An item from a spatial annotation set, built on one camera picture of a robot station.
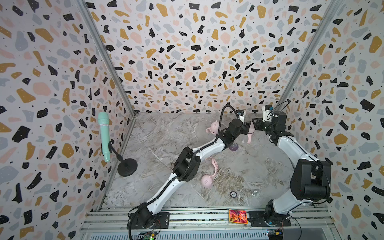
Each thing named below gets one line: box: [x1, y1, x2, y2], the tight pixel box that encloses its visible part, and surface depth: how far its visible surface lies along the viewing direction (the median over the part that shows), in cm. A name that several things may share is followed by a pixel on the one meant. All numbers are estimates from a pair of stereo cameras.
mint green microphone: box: [98, 112, 110, 163], surface depth 70 cm
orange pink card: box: [229, 209, 248, 225], surface depth 76 cm
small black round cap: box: [230, 190, 237, 198], surface depth 84 cm
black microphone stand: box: [108, 141, 138, 177], surface depth 92 cm
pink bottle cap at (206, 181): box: [201, 174, 213, 188], surface depth 85 cm
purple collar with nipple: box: [229, 142, 239, 152], surface depth 103 cm
